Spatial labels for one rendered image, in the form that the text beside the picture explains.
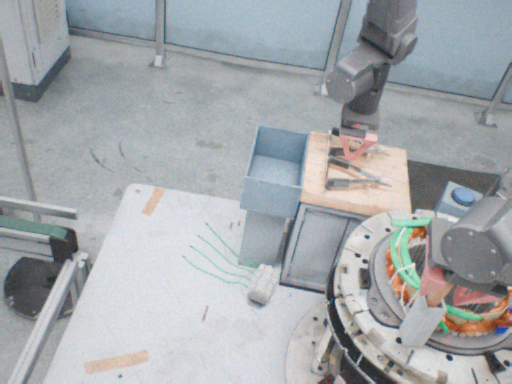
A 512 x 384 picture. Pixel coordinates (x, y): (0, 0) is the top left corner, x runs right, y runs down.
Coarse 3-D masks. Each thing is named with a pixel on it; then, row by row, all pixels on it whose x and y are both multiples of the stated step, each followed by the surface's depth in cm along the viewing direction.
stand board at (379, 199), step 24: (312, 144) 105; (336, 144) 106; (312, 168) 100; (336, 168) 101; (384, 168) 103; (312, 192) 95; (336, 192) 96; (360, 192) 97; (384, 192) 98; (408, 192) 99
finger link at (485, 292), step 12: (444, 276) 57; (456, 276) 55; (468, 288) 56; (480, 288) 56; (492, 288) 56; (504, 288) 57; (456, 300) 63; (468, 300) 60; (480, 300) 59; (492, 300) 57
